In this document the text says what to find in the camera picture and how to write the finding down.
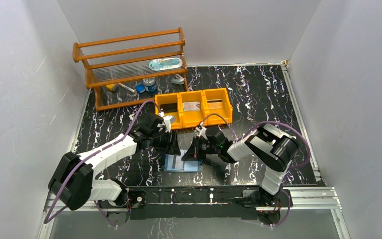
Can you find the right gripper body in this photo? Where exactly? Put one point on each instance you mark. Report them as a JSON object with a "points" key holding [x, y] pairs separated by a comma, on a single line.
{"points": [[197, 149]]}

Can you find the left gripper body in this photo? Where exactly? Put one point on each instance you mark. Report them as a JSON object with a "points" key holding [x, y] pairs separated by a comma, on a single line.
{"points": [[170, 143]]}

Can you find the white striped card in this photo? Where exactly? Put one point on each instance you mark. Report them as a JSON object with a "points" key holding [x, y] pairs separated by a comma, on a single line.
{"points": [[177, 163]]}

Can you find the black card with stripe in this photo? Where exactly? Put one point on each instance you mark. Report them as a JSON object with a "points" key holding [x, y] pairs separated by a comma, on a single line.
{"points": [[169, 108]]}

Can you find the orange card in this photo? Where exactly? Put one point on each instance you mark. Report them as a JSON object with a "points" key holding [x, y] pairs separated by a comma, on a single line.
{"points": [[215, 104]]}

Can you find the white card with grey stripe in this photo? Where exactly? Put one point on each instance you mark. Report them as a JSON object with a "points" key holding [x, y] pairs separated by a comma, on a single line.
{"points": [[191, 106]]}

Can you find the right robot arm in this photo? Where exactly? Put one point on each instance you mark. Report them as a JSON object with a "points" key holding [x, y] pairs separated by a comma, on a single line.
{"points": [[275, 148]]}

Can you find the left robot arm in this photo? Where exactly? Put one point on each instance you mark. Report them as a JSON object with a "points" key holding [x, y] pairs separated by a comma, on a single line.
{"points": [[74, 180]]}

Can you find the right yellow plastic bin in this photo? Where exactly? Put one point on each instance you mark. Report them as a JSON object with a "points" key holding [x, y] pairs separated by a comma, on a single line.
{"points": [[222, 94]]}

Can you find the left yellow plastic bin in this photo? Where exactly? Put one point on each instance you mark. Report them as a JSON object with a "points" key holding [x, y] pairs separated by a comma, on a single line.
{"points": [[170, 98]]}

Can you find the small blue box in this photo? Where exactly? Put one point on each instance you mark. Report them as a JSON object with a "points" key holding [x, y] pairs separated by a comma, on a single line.
{"points": [[140, 88]]}

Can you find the white blue round tin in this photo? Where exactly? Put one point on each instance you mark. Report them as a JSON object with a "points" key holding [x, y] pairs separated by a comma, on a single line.
{"points": [[150, 84]]}

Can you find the white red marker pen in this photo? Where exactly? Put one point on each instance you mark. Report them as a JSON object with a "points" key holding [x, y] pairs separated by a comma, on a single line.
{"points": [[127, 88]]}

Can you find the yellow grey sponge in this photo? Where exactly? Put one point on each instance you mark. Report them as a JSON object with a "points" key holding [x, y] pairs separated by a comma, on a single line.
{"points": [[112, 87]]}

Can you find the white stapler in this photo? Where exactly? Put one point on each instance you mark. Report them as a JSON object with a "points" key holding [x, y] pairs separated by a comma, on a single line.
{"points": [[178, 80]]}

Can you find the blue white oval package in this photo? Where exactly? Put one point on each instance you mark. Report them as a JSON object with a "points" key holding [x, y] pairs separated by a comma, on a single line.
{"points": [[162, 64]]}

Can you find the wooden shelf rack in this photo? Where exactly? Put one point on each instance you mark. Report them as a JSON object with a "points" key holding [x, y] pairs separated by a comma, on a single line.
{"points": [[127, 59]]}

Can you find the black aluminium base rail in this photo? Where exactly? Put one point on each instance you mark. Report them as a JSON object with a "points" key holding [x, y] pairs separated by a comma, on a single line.
{"points": [[213, 202]]}

